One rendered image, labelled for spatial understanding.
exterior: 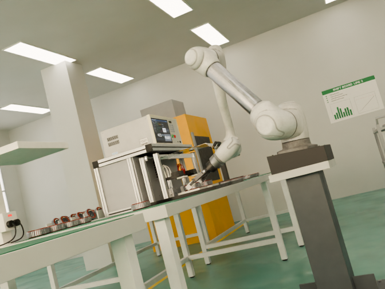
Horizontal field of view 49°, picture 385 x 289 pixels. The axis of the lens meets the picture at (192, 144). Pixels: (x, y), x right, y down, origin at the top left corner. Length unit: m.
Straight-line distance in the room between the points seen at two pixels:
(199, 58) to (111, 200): 1.04
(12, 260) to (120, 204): 1.83
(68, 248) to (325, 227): 1.59
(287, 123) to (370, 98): 5.73
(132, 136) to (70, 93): 4.24
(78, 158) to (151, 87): 2.75
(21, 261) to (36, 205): 9.61
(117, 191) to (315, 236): 1.21
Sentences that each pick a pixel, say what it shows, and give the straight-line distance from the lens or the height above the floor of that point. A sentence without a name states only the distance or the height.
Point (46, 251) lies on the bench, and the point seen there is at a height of 0.73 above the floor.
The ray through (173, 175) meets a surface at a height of 0.90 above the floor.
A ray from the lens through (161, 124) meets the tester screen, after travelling 2.84.
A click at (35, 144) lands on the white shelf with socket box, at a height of 1.19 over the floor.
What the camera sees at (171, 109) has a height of 2.13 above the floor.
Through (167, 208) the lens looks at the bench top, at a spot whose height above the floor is 0.73.
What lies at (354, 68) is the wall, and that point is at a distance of 7.94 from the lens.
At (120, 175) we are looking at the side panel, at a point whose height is 0.98.
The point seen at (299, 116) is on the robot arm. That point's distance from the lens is 2.34.
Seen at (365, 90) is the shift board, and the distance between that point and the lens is 7.88.
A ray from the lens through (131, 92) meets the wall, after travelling 9.05.
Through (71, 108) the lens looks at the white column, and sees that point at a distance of 6.89.
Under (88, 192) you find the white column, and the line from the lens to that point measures 6.71.
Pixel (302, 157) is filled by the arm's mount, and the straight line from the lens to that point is 2.25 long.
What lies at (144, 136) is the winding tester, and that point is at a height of 1.19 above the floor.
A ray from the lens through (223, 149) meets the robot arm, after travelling 2.55.
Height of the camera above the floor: 0.77
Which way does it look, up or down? 6 degrees up
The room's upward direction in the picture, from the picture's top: 15 degrees counter-clockwise
